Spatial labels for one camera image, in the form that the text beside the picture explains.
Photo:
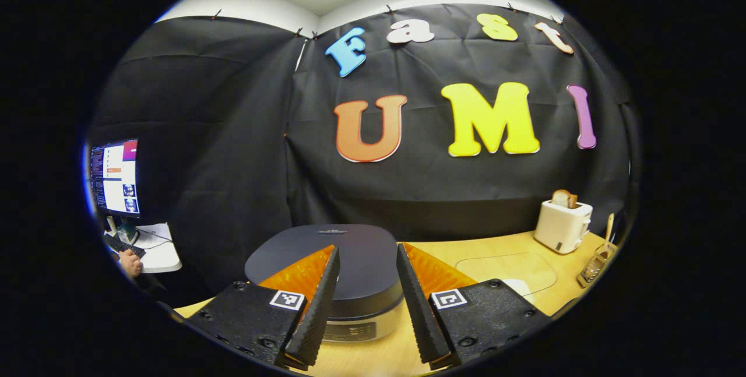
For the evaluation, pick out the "white side desk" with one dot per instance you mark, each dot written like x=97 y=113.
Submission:
x=160 y=254

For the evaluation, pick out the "computer monitor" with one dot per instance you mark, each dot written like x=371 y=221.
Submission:
x=116 y=179

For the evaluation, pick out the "black keyboard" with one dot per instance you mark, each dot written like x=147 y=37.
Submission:
x=119 y=244

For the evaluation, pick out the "clear plastic rice container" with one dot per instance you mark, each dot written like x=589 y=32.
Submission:
x=524 y=272

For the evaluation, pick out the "toasted bread slice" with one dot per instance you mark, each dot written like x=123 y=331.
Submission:
x=561 y=198
x=574 y=201

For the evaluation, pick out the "small teal box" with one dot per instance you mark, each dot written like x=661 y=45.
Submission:
x=127 y=231

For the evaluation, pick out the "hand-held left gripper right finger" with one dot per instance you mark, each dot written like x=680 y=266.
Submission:
x=417 y=313

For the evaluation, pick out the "black backdrop cloth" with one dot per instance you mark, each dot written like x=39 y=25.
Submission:
x=233 y=132

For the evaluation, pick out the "small white cup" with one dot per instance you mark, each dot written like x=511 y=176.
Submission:
x=110 y=225

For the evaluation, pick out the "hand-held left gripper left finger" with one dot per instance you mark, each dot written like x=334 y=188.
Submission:
x=315 y=319

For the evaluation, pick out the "dark grey rice cooker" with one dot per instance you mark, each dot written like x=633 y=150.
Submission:
x=361 y=249

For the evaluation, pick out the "wooden spoon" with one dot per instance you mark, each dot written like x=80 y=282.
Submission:
x=609 y=225

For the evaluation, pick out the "white toaster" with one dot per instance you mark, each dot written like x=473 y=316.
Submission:
x=559 y=228

